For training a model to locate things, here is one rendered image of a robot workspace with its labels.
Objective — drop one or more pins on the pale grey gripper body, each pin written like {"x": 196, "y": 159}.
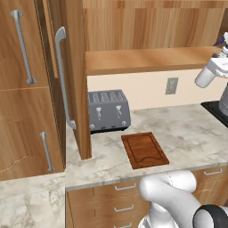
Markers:
{"x": 224, "y": 101}

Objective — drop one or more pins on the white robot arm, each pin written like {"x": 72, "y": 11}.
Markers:
{"x": 169, "y": 193}

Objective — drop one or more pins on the purple and white spray bottle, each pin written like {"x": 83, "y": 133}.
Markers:
{"x": 219, "y": 42}

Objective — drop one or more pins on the brown wooden cutting board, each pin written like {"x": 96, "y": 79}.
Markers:
{"x": 144, "y": 150}

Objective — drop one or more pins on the open wooden cabinet door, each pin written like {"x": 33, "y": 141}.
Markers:
{"x": 77, "y": 89}

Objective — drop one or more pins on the black hob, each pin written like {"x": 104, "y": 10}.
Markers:
{"x": 214, "y": 110}

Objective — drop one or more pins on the wooden drawer front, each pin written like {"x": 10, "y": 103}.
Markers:
{"x": 212, "y": 184}
{"x": 95, "y": 224}
{"x": 95, "y": 193}
{"x": 95, "y": 211}

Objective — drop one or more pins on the grey four-slot toaster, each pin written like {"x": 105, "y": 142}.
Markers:
{"x": 108, "y": 112}

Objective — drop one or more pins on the short wooden cupboard door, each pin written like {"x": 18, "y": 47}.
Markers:
{"x": 20, "y": 133}

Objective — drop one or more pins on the tall wooden cupboard door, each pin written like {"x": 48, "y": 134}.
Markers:
{"x": 12, "y": 44}

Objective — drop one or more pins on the grey wall outlet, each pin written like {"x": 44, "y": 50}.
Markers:
{"x": 171, "y": 86}

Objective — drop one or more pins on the open wooden wall cabinet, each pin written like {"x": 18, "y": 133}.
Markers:
{"x": 142, "y": 59}

